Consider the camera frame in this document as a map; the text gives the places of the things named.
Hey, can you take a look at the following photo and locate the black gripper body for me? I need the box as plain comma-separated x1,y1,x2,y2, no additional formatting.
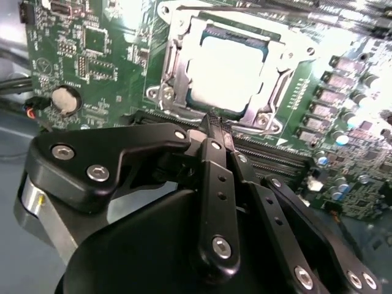
55,188,310,294

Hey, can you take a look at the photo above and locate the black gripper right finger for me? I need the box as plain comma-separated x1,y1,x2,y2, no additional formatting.
220,118,384,294

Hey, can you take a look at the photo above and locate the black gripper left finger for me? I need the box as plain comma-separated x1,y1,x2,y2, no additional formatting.
13,110,243,281

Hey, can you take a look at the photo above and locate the silver CPU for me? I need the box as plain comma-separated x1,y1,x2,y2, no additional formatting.
186,26,272,113

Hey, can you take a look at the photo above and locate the metal socket cover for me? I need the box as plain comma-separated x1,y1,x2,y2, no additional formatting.
164,13,296,125

